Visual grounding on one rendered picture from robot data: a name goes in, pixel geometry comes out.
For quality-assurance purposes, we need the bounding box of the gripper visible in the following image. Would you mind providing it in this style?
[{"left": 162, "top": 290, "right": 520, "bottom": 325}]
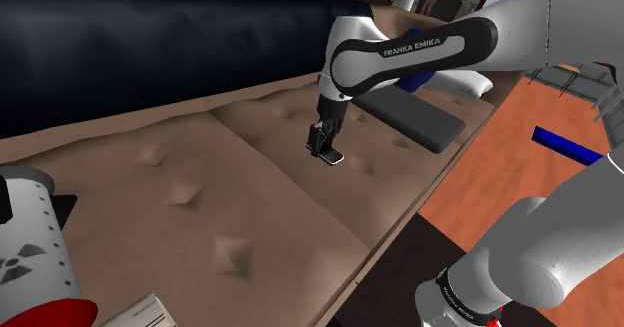
[{"left": 306, "top": 95, "right": 350, "bottom": 159}]

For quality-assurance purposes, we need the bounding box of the black phone with white edge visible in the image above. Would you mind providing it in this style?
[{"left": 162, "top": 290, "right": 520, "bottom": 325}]
[{"left": 319, "top": 147, "right": 346, "bottom": 167}]

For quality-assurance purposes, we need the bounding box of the dark grey flat cushion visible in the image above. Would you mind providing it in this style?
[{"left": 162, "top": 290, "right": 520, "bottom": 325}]
[{"left": 351, "top": 85, "right": 467, "bottom": 155}]

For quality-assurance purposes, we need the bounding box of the blue cushion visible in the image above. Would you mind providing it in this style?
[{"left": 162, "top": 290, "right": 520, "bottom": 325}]
[{"left": 393, "top": 26, "right": 438, "bottom": 95}]

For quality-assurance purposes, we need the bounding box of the brown tufted sofa, dark back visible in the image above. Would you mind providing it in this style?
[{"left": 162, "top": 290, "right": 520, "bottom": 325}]
[{"left": 0, "top": 0, "right": 526, "bottom": 327}]

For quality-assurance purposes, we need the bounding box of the white pillow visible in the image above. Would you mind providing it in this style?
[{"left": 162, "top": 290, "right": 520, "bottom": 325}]
[{"left": 422, "top": 69, "right": 495, "bottom": 101}]

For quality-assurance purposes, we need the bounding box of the blue bar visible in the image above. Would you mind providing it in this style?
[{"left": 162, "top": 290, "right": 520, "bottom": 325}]
[{"left": 530, "top": 125, "right": 606, "bottom": 168}]

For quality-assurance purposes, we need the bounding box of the white paper booklet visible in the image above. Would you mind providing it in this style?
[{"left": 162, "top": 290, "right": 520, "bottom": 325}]
[{"left": 99, "top": 292, "right": 180, "bottom": 327}]

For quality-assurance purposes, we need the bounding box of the white and red toy rocket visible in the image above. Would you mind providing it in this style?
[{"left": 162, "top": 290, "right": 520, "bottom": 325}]
[{"left": 0, "top": 164, "right": 99, "bottom": 327}]

